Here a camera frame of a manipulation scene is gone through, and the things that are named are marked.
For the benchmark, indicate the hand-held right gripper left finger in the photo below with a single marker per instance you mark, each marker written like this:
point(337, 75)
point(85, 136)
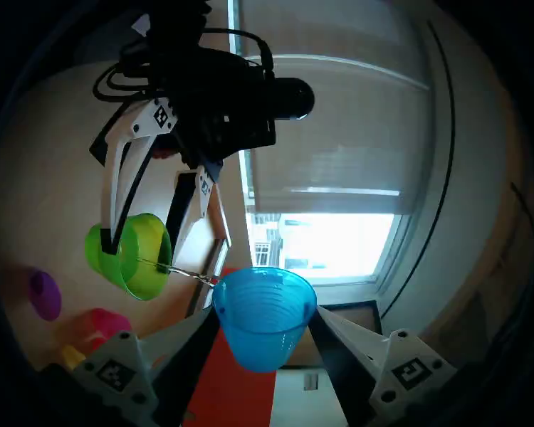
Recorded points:
point(135, 356)

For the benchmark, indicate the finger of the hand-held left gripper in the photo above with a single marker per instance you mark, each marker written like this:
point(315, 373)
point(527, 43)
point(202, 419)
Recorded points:
point(196, 202)
point(138, 126)

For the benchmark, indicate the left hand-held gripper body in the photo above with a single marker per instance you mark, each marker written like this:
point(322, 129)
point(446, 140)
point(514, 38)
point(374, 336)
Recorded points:
point(222, 102)

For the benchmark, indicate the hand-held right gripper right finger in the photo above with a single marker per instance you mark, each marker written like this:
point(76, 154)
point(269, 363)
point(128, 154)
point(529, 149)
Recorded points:
point(385, 362)

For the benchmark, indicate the green plastic cup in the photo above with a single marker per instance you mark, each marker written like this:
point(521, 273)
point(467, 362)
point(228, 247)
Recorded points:
point(144, 255)

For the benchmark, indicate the blue plastic cup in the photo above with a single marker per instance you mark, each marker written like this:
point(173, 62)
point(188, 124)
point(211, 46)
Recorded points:
point(260, 320)

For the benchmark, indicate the pink plastic cup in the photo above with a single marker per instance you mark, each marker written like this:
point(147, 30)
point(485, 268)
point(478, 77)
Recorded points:
point(100, 327)

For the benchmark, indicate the yellow plastic cup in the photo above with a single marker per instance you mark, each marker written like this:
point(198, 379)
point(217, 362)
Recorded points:
point(72, 356)

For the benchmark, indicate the red desk screen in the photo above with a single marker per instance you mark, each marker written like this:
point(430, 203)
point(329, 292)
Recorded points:
point(233, 396)

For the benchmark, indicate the purple plastic cup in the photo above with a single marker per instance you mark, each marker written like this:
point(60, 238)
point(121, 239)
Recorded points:
point(45, 295)

